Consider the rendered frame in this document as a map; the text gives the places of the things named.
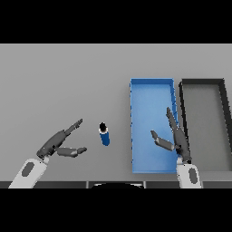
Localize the dark grey bin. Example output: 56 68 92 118
178 78 232 173

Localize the blue bin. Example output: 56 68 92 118
129 77 183 175

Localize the right dark grey robot hand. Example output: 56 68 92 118
150 106 193 164

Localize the left dark grey robot hand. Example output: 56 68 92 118
35 118 88 161

